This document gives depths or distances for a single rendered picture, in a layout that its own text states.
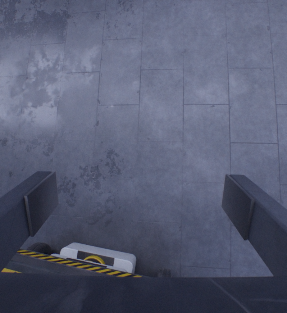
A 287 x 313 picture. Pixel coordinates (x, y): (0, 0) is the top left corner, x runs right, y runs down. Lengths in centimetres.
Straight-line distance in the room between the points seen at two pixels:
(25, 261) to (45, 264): 6
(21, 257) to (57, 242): 33
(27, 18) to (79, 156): 79
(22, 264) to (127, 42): 95
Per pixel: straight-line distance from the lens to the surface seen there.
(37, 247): 93
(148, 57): 105
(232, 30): 115
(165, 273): 82
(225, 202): 17
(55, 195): 17
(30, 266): 71
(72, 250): 86
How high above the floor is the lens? 88
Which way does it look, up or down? 79 degrees down
